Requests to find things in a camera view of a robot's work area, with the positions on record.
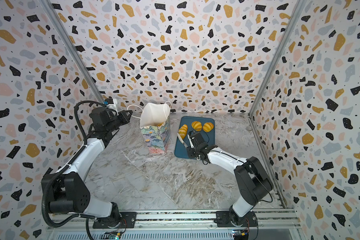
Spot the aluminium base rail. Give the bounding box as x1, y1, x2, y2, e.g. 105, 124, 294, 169
46, 209, 305, 240

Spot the shell shaped striped bun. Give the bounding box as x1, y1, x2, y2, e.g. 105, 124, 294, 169
203, 122, 214, 133

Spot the black corrugated cable conduit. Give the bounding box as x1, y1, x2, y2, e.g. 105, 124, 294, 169
41, 100, 107, 228

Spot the left aluminium corner post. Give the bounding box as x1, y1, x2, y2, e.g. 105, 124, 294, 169
40, 0, 103, 102

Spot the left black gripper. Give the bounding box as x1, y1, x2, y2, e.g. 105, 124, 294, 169
105, 109, 132, 134

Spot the aluminium corner post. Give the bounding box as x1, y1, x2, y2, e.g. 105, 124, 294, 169
248, 0, 308, 117
40, 0, 103, 102

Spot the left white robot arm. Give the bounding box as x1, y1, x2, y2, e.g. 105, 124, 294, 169
41, 107, 133, 228

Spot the teal plastic tray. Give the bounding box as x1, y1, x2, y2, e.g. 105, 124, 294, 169
174, 116, 216, 159

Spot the right aluminium corner post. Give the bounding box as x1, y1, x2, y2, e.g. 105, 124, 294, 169
248, 0, 308, 117

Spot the white floral paper bag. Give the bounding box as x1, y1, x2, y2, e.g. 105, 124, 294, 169
127, 101, 172, 154

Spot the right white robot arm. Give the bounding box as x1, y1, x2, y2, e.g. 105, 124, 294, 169
177, 131, 274, 227

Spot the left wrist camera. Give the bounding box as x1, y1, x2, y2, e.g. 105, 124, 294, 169
104, 97, 118, 111

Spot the round striped bun behind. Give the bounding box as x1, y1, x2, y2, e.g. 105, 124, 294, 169
191, 121, 203, 132

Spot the small striped croissant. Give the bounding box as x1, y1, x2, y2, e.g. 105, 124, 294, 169
178, 124, 188, 140

